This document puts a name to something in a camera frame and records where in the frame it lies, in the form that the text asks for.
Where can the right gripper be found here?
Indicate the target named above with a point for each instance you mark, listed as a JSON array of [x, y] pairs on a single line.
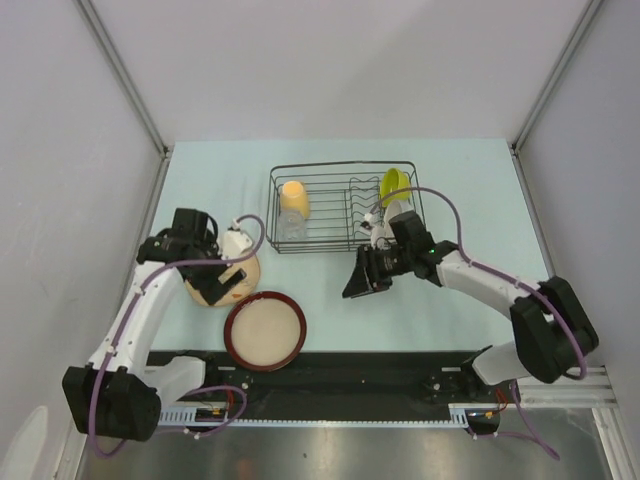
[[360, 282]]

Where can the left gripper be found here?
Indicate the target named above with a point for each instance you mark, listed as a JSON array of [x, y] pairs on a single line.
[[211, 287]]

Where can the beige bird pattern plate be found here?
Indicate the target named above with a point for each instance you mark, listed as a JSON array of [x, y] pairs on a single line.
[[245, 280]]

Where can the red rimmed round plate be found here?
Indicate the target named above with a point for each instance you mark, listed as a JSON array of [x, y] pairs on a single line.
[[265, 331]]

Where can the black wire dish rack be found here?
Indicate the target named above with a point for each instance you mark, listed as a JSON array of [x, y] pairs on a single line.
[[340, 194]]

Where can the white bowl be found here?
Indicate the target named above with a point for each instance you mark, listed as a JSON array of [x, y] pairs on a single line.
[[396, 207]]

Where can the clear plastic cup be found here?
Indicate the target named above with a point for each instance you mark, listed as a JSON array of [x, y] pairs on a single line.
[[292, 226]]

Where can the yellow mug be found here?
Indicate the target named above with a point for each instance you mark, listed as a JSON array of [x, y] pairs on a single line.
[[294, 197]]

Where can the green bowl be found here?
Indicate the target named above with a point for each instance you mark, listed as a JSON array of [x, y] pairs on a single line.
[[394, 186]]

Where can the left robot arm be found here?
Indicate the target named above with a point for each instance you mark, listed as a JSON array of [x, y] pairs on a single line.
[[112, 395]]

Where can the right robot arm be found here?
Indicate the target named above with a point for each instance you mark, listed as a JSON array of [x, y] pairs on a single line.
[[552, 333]]

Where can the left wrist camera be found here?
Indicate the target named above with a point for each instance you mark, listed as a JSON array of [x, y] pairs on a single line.
[[234, 242]]

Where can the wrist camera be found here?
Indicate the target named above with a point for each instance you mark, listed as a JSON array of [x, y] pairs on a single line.
[[377, 233], [234, 242]]

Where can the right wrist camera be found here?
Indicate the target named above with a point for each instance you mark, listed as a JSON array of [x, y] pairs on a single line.
[[377, 233]]

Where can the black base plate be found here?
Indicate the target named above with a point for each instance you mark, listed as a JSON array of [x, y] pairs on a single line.
[[349, 386]]

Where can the white cable duct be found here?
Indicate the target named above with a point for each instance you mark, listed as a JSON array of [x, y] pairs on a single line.
[[185, 417]]

